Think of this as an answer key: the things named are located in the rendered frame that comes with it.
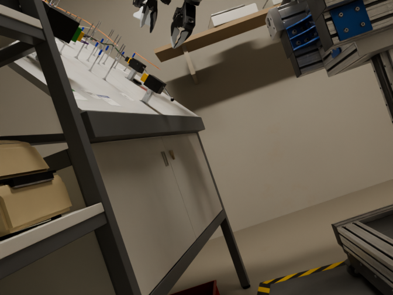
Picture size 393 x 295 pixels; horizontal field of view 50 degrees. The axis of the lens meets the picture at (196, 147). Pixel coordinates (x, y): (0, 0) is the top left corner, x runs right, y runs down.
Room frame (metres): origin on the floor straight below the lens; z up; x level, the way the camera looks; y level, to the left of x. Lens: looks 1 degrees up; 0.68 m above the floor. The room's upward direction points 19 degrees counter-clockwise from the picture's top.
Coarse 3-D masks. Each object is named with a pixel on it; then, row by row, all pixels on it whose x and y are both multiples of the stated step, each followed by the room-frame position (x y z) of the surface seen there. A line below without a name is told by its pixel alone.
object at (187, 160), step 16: (176, 144) 1.69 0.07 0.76; (192, 144) 1.93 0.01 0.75; (176, 160) 1.62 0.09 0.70; (192, 160) 1.84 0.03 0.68; (176, 176) 1.55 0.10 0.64; (192, 176) 1.76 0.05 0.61; (208, 176) 2.02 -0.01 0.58; (192, 192) 1.69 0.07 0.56; (208, 192) 1.92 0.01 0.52; (192, 208) 1.61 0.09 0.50; (208, 208) 1.83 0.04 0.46; (192, 224) 1.55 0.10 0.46; (208, 224) 1.75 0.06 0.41
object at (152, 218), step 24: (96, 144) 1.04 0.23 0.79; (120, 144) 1.18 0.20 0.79; (144, 144) 1.35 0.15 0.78; (120, 168) 1.13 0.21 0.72; (144, 168) 1.29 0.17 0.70; (168, 168) 1.50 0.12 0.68; (120, 192) 1.08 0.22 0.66; (144, 192) 1.23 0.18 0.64; (168, 192) 1.42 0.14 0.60; (120, 216) 1.04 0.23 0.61; (144, 216) 1.17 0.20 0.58; (168, 216) 1.35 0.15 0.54; (144, 240) 1.12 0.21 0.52; (168, 240) 1.28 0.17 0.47; (192, 240) 1.49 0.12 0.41; (144, 264) 1.08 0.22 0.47; (168, 264) 1.22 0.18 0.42; (144, 288) 1.04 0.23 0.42
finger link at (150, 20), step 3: (150, 12) 1.85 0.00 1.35; (153, 12) 1.84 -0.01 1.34; (147, 15) 1.86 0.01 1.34; (150, 15) 1.84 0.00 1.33; (153, 15) 1.83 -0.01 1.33; (147, 18) 1.86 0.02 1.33; (150, 18) 1.84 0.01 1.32; (153, 18) 1.84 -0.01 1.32; (147, 21) 1.86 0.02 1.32; (150, 21) 1.85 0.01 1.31; (153, 21) 1.84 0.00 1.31; (147, 24) 1.87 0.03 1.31; (150, 24) 1.85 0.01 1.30; (153, 24) 1.85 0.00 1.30; (150, 27) 1.85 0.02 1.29; (153, 27) 1.85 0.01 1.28; (150, 30) 1.85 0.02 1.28
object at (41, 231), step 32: (32, 0) 0.88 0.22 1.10; (0, 32) 0.77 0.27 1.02; (32, 32) 0.84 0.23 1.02; (0, 64) 0.92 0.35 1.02; (64, 96) 0.88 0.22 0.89; (64, 128) 0.88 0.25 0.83; (96, 192) 0.88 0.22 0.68; (64, 224) 0.73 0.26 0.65; (96, 224) 0.83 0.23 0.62; (0, 256) 0.57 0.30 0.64; (32, 256) 0.63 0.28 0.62; (128, 256) 0.91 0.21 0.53; (128, 288) 0.88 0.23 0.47
